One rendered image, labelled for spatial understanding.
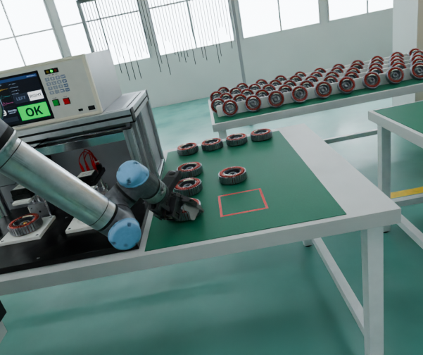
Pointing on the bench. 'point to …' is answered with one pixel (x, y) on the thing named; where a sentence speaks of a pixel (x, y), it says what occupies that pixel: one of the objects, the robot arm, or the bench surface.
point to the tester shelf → (124, 102)
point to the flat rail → (81, 144)
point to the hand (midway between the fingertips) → (186, 208)
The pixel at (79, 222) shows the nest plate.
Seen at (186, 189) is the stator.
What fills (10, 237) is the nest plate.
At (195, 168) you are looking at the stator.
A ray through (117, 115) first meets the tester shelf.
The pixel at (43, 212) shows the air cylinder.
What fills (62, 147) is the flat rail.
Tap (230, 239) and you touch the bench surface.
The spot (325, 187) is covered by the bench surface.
